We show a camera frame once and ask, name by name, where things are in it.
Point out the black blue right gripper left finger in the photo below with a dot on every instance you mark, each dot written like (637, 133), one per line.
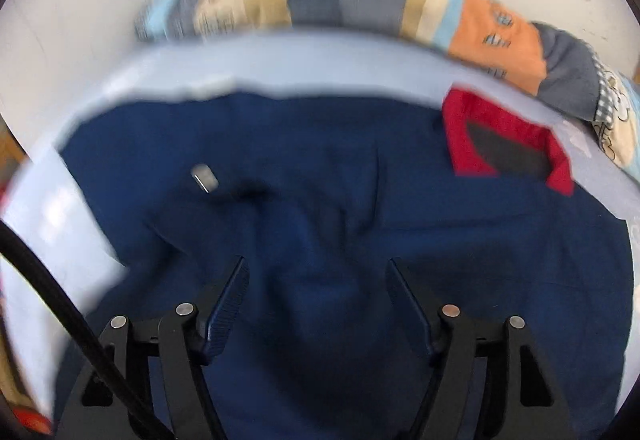
(161, 362)

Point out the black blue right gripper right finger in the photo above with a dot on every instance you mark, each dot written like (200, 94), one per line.
(489, 381)

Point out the navy shirt with red collar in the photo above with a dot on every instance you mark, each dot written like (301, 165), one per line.
(318, 194)

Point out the red object at bedside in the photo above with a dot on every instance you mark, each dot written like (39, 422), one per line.
(33, 421)

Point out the light blue bed sheet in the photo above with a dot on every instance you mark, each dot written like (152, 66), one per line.
(45, 207)

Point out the striped patterned rolled quilt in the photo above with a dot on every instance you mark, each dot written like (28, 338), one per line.
(550, 64)

